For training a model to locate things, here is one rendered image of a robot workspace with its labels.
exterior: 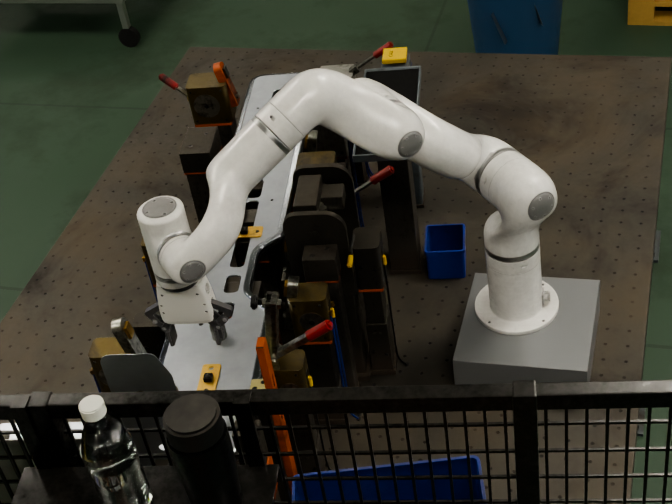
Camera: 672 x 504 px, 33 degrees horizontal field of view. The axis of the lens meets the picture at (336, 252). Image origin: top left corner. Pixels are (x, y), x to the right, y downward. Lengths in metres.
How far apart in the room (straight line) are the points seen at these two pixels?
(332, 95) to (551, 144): 1.39
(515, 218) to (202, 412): 1.11
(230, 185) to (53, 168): 2.98
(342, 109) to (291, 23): 3.58
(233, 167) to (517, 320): 0.87
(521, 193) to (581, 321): 0.42
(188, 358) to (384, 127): 0.66
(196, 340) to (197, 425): 1.03
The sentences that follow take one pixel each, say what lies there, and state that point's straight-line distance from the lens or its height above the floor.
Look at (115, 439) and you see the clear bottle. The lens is 1.45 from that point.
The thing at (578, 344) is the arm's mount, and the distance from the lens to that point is 2.58.
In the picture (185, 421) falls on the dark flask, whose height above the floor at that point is 1.61.
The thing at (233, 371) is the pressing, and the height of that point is 1.00.
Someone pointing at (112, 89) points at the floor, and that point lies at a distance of 5.39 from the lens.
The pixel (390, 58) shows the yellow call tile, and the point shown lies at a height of 1.16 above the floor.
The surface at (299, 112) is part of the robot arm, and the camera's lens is 2.02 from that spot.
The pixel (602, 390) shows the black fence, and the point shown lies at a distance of 1.45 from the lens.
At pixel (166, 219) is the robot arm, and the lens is 2.01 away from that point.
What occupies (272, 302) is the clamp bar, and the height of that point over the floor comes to 1.21.
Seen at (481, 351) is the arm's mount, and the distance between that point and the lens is 2.57.
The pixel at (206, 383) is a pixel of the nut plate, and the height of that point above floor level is 1.00.
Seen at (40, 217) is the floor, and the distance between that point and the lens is 4.69.
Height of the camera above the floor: 2.60
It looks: 39 degrees down
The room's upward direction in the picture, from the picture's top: 10 degrees counter-clockwise
